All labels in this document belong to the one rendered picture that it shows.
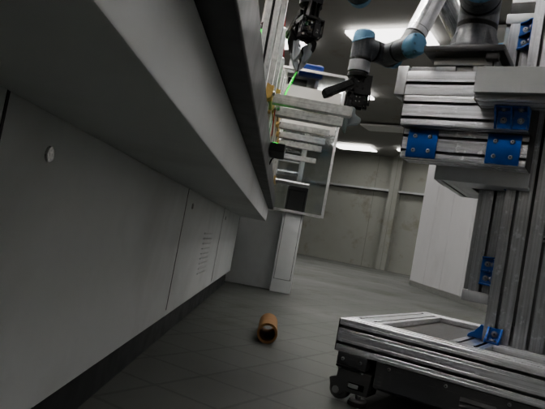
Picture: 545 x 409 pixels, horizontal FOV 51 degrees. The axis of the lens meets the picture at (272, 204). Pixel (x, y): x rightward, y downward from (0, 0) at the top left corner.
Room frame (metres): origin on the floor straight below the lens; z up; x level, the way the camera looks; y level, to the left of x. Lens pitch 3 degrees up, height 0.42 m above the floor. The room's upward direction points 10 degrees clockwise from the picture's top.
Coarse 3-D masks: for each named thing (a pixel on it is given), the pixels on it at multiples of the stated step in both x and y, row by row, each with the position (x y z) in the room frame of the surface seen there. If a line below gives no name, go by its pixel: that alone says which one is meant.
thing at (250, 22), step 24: (216, 0) 0.52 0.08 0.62; (240, 0) 0.54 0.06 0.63; (216, 24) 0.58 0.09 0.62; (240, 24) 0.57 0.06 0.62; (216, 48) 0.66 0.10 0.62; (240, 48) 0.64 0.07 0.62; (240, 72) 0.74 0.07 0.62; (240, 96) 0.88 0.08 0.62; (264, 96) 1.12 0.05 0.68; (240, 120) 1.07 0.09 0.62; (264, 120) 1.26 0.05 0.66; (264, 144) 1.45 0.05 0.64; (264, 168) 1.78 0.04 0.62; (264, 192) 2.82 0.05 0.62
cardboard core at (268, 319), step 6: (264, 318) 2.43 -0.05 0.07; (270, 318) 2.42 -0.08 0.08; (276, 318) 2.55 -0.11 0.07; (264, 324) 2.29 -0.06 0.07; (270, 324) 2.28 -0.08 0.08; (276, 324) 2.39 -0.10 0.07; (258, 330) 2.29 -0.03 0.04; (264, 330) 2.52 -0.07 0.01; (270, 330) 2.54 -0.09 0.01; (276, 330) 2.28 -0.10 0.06; (258, 336) 2.29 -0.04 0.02; (264, 336) 2.39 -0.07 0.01; (270, 336) 2.39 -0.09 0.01; (276, 336) 2.28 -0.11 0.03; (264, 342) 2.28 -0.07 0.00; (270, 342) 2.28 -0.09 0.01
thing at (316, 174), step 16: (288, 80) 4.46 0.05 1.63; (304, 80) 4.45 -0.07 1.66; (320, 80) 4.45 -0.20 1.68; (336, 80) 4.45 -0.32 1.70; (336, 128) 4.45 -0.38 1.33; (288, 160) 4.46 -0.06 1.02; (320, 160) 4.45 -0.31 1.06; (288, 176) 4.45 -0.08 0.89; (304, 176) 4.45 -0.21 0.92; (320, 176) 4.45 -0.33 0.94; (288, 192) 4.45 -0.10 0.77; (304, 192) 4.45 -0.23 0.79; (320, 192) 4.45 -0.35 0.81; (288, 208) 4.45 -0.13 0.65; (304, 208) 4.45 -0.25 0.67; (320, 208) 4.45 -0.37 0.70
